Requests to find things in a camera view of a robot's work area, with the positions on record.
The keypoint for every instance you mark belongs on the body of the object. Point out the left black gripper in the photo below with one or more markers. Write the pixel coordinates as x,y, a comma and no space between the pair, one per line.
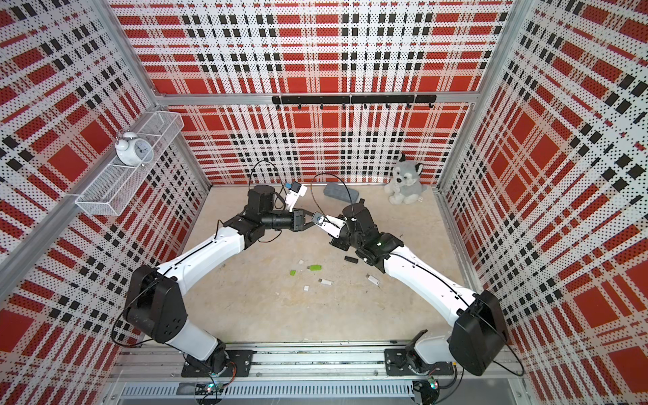
299,224

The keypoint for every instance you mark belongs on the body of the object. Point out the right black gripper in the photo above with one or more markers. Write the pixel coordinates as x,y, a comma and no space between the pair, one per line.
338,244

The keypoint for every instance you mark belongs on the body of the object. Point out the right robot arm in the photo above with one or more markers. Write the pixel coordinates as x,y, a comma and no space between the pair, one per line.
479,331

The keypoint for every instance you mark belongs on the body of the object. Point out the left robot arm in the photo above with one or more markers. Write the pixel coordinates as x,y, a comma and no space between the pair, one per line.
155,299

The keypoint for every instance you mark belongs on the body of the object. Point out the white usb drive right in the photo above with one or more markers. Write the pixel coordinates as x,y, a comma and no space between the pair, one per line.
373,280

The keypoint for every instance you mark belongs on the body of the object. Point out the grey rectangular case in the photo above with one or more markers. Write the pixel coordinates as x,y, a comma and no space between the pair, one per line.
340,192

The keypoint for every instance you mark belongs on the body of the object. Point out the grey husky plush toy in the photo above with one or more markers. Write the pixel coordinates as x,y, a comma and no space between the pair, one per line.
405,186

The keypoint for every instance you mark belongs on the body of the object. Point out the white alarm clock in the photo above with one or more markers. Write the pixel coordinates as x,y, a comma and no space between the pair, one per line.
133,150

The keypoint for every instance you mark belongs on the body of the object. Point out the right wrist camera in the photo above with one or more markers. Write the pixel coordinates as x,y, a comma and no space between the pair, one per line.
331,225

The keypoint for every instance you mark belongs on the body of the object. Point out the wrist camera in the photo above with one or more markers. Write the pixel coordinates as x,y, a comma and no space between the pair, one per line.
294,191
331,225

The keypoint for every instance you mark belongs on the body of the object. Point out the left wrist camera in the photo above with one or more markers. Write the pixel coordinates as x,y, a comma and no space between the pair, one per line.
294,191

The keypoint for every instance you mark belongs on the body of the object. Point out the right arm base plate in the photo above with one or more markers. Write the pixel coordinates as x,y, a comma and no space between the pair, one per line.
406,362

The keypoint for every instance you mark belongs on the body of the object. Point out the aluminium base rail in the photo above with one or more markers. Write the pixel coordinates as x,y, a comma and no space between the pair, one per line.
280,372

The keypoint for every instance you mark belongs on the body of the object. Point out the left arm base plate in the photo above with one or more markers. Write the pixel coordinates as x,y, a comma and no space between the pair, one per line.
238,362

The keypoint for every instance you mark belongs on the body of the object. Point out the black hook rail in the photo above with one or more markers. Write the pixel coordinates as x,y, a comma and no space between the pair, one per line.
355,99

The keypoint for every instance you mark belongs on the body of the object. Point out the white wire mesh shelf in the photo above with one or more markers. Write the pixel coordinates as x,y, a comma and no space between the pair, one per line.
115,185

